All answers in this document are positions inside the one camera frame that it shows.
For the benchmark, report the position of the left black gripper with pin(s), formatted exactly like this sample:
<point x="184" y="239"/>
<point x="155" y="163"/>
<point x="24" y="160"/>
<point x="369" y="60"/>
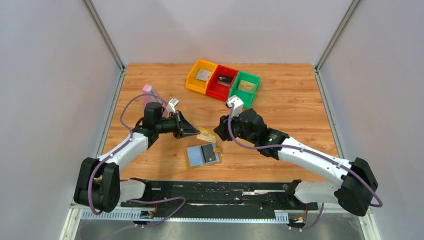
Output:
<point x="179" y="124"/>

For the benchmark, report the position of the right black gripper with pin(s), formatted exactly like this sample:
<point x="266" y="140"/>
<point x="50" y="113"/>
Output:
<point x="224" y="127"/>

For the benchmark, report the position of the gold credit card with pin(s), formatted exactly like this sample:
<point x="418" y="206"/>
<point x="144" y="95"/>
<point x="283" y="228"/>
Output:
<point x="207" y="135"/>

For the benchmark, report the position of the yellow leather card holder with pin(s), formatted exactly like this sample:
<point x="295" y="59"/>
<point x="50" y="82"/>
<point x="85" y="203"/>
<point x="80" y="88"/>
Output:
<point x="194" y="158"/>

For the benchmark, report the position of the black credit card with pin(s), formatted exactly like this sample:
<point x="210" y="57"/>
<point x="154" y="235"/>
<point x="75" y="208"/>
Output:
<point x="208" y="153"/>

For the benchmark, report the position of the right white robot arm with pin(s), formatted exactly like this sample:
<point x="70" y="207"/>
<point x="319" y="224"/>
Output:
<point x="350" y="183"/>

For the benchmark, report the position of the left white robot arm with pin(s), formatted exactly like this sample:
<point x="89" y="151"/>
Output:
<point x="99" y="186"/>

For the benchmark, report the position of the gold card in green bin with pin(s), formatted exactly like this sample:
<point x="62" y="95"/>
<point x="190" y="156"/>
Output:
<point x="246" y="86"/>

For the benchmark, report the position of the dark card in red bin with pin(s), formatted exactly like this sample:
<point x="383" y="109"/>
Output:
<point x="225" y="80"/>

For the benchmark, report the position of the silver card in yellow bin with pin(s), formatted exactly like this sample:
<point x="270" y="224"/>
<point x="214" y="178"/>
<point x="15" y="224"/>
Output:
<point x="203" y="75"/>

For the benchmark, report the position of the green plastic bin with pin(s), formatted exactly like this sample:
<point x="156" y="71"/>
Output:
<point x="247" y="98"/>

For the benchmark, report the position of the red plastic bin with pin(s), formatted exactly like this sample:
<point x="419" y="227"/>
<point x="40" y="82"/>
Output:
<point x="216" y="90"/>

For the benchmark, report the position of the yellow plastic bin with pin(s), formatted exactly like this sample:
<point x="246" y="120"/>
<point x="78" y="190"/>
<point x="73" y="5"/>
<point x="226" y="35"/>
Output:
<point x="196" y="85"/>

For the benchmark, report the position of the pink wedge stand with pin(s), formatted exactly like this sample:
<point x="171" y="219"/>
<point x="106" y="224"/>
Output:
<point x="150" y="95"/>

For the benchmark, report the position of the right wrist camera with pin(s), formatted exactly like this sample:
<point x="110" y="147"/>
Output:
<point x="235" y="104"/>

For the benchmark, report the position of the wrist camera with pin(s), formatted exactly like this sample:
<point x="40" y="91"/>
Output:
<point x="172" y="106"/>
<point x="235" y="104"/>

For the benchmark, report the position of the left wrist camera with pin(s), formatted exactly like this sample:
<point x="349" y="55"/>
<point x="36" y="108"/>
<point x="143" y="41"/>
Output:
<point x="172" y="106"/>

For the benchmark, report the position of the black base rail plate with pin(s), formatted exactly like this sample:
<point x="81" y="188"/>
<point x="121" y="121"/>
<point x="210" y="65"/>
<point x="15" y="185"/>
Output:
<point x="223" y="200"/>

